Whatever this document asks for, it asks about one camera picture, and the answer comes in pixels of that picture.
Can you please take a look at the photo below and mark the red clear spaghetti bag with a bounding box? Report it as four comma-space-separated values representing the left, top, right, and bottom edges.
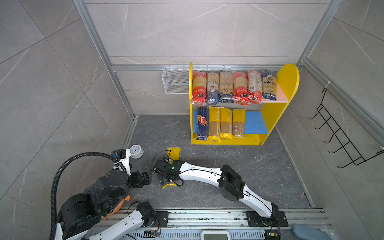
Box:
192, 71, 207, 106

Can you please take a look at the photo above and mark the pink upper shelf board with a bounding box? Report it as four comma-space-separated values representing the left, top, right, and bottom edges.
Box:
262, 84, 289, 104

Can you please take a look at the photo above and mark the white digital display device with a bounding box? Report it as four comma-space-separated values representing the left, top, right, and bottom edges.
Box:
201, 230, 231, 240

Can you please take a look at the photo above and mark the dark blue spaghetti No5 bag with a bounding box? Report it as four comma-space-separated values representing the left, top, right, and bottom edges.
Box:
197, 107, 209, 141

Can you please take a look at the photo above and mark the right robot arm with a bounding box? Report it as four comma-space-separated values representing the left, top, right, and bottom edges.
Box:
153, 160, 279, 226

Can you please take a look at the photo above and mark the blue Ankara bag label down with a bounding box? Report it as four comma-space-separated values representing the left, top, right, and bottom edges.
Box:
206, 72, 220, 105

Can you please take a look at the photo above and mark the blue Ankara spaghetti bag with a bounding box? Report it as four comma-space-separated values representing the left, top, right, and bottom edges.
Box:
262, 69, 278, 101

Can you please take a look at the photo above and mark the yellow shelf unit frame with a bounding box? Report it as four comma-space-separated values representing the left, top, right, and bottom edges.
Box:
189, 64, 300, 146

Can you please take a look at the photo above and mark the black corrugated cable hose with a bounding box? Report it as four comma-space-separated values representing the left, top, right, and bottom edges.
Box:
49, 151, 127, 240

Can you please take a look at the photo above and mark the red white-label spaghetti bag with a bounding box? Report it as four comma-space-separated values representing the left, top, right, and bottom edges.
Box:
248, 70, 262, 104

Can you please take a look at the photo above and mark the white wire basket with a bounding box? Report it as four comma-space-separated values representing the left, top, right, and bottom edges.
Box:
162, 65, 233, 95

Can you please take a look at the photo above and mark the orange monster toy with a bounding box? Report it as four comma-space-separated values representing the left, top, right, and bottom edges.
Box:
103, 196, 130, 221

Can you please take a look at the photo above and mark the round white gauge clock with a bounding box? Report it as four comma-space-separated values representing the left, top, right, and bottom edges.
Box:
130, 145, 144, 159

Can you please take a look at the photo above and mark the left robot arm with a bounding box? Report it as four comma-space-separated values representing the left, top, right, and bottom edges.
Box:
50, 170, 156, 240

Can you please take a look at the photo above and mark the black wall hook rack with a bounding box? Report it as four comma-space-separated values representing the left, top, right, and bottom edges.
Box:
308, 88, 384, 169

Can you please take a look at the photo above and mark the blue-end Chinese spaghetti bag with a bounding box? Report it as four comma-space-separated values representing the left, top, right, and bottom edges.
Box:
219, 72, 234, 103

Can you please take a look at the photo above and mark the yellow Pastatime spaghetti bag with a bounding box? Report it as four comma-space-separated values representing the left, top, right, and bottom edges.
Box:
208, 107, 221, 143

